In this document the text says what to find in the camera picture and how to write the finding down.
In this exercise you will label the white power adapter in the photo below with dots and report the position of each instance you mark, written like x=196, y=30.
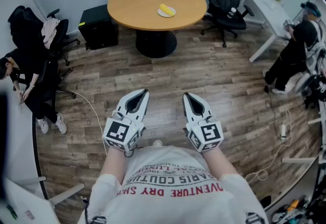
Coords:
x=283, y=130

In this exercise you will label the person's left forearm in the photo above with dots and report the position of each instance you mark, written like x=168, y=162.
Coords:
x=114, y=162

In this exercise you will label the person's white shoe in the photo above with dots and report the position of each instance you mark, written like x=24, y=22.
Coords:
x=157, y=143

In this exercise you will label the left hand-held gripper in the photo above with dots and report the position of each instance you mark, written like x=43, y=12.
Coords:
x=119, y=132

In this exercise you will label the round wooden table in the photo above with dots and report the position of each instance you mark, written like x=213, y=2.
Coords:
x=142, y=4

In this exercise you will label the white desk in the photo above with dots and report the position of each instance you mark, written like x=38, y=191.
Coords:
x=20, y=156
x=265, y=6

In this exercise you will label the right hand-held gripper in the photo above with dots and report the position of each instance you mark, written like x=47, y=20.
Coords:
x=207, y=135

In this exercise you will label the yellow banana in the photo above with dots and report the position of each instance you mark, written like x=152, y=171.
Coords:
x=165, y=9

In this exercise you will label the clear bottle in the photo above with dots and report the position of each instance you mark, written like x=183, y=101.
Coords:
x=232, y=13

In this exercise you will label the person's right forearm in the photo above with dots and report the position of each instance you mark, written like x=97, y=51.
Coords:
x=219, y=162

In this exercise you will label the white plate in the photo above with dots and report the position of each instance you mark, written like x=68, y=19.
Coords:
x=164, y=15

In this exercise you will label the pink cloth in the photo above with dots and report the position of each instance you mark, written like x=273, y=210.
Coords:
x=49, y=32

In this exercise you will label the person's white printed t-shirt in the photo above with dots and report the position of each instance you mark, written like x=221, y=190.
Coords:
x=173, y=207

